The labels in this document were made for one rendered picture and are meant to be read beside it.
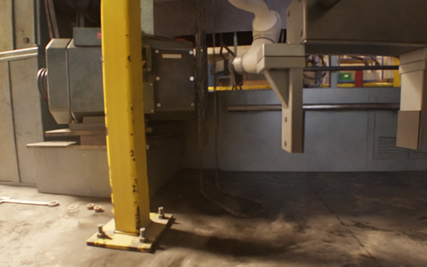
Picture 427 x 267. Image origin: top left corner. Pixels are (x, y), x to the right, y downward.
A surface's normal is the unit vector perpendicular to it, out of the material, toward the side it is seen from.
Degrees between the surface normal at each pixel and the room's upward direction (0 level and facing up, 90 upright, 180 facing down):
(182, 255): 0
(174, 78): 90
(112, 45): 90
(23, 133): 90
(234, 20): 90
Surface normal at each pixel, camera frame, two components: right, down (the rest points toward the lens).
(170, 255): -0.02, -1.00
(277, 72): 0.00, 0.10
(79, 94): 0.21, 0.09
